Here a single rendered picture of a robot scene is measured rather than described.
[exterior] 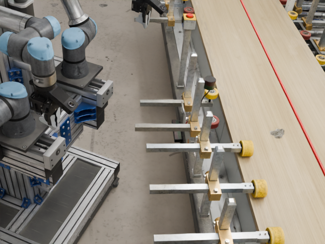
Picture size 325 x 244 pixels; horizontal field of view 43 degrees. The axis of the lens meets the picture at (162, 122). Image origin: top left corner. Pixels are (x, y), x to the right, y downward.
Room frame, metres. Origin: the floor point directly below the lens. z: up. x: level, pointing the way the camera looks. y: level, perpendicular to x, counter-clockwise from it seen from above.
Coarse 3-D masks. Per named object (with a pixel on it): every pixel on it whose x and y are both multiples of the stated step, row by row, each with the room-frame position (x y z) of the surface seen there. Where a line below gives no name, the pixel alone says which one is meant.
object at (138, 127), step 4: (136, 124) 1.64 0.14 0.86; (140, 124) 1.65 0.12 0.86; (144, 124) 1.65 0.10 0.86; (148, 124) 1.65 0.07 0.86; (152, 124) 1.66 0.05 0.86; (156, 124) 1.66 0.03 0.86; (160, 124) 1.66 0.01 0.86; (164, 124) 1.67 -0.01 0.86; (168, 124) 1.67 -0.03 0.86; (172, 124) 1.68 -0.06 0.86; (176, 124) 1.68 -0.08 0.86; (180, 124) 1.68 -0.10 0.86; (184, 124) 1.69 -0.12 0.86; (188, 124) 1.69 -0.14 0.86; (200, 124) 1.70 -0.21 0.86; (136, 128) 1.62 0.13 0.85; (140, 128) 1.63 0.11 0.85; (144, 128) 1.63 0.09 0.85; (148, 128) 1.63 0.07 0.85; (152, 128) 1.64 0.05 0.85; (156, 128) 1.64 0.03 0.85; (160, 128) 1.64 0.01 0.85; (164, 128) 1.65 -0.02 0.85; (168, 128) 1.65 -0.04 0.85; (172, 128) 1.65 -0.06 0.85; (176, 128) 1.66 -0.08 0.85; (180, 128) 1.66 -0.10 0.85; (184, 128) 1.66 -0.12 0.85; (188, 128) 1.67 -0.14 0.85; (200, 128) 1.68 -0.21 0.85
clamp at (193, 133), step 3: (189, 117) 1.74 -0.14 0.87; (189, 120) 1.72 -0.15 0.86; (189, 123) 1.71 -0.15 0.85; (192, 123) 1.69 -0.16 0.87; (195, 123) 1.69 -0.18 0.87; (198, 123) 1.70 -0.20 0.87; (192, 126) 1.67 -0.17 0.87; (198, 126) 1.67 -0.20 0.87; (192, 129) 1.64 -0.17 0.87; (198, 129) 1.65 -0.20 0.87; (192, 132) 1.64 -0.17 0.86; (195, 132) 1.64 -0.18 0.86; (198, 132) 1.64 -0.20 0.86; (192, 135) 1.64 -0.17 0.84; (195, 135) 1.64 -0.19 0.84
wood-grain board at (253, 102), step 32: (192, 0) 3.11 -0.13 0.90; (224, 0) 3.17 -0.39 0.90; (256, 0) 3.24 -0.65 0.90; (224, 32) 2.66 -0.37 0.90; (288, 32) 2.77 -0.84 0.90; (224, 64) 2.26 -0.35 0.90; (256, 64) 2.30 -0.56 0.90; (288, 64) 2.34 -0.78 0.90; (224, 96) 1.92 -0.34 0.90; (256, 96) 1.96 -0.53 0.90; (320, 96) 2.03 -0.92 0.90; (256, 128) 1.68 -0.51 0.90; (288, 128) 1.71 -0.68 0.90; (320, 128) 1.74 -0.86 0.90; (256, 160) 1.44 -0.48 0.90; (288, 160) 1.46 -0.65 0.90; (288, 192) 1.26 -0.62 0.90; (320, 192) 1.28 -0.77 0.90; (256, 224) 1.07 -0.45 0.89; (288, 224) 1.08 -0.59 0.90; (320, 224) 1.10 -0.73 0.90
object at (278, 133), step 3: (276, 129) 1.68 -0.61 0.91; (279, 129) 1.68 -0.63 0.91; (282, 129) 1.68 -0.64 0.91; (270, 132) 1.65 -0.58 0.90; (273, 132) 1.65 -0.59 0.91; (276, 132) 1.65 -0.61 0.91; (279, 132) 1.65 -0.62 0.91; (282, 132) 1.65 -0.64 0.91; (273, 135) 1.63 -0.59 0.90; (276, 135) 1.63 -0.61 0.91; (279, 135) 1.63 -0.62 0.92; (282, 135) 1.64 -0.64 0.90
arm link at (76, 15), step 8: (64, 0) 1.93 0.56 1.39; (72, 0) 1.94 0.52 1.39; (64, 8) 1.94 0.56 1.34; (72, 8) 1.93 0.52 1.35; (80, 8) 1.96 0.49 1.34; (72, 16) 1.92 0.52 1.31; (80, 16) 1.93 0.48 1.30; (88, 16) 1.97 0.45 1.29; (72, 24) 1.91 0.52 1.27; (80, 24) 1.91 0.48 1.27; (88, 24) 1.93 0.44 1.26; (88, 32) 1.90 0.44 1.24; (96, 32) 1.99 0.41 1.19
